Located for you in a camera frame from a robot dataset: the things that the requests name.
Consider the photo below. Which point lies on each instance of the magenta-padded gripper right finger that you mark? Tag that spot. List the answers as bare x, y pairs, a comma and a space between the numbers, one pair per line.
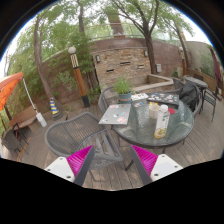
146, 160

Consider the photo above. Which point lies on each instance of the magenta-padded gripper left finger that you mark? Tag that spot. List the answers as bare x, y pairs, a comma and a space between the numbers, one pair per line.
78, 161

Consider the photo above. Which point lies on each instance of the clear bottle with white cap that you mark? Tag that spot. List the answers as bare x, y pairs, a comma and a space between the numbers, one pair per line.
161, 123

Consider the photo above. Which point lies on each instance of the silver laptop with stickers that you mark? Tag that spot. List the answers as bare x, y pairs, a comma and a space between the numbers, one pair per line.
115, 114

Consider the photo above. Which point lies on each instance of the small blue card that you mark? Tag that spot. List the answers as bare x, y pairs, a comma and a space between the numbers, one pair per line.
139, 104

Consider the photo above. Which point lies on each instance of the small yellow card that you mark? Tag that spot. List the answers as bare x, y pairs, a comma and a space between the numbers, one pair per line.
154, 103

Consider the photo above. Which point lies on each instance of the yellow and blue striped cone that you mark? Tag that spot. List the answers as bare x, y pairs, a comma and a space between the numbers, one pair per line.
55, 107

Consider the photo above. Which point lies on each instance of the white card with stickers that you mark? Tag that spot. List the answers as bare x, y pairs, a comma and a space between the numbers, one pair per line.
139, 97

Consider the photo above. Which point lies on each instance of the black laptop with stickers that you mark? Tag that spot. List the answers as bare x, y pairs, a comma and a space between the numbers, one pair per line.
164, 99

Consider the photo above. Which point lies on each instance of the black folding chair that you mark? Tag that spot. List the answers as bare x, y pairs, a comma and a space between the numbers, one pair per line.
11, 141

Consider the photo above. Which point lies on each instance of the green plant in teal pot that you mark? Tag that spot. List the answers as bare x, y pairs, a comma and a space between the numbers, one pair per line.
123, 87

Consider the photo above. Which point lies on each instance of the black jacket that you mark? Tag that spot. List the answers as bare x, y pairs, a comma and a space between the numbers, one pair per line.
189, 95

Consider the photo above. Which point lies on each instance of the black metal chair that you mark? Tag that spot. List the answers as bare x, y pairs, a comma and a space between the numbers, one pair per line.
210, 98

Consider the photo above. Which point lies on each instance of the black side table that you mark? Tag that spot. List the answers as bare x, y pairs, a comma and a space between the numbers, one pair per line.
196, 81

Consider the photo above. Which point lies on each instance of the orange patio umbrella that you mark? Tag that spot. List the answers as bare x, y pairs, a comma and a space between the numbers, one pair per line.
8, 86

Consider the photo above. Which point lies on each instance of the folded maroon umbrella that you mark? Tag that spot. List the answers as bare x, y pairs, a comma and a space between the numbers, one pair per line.
217, 65

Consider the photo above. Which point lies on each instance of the grey wall box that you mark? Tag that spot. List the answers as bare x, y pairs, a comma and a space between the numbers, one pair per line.
158, 68

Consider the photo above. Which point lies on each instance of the black wall lamp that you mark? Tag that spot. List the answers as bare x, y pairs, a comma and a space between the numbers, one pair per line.
98, 58
146, 53

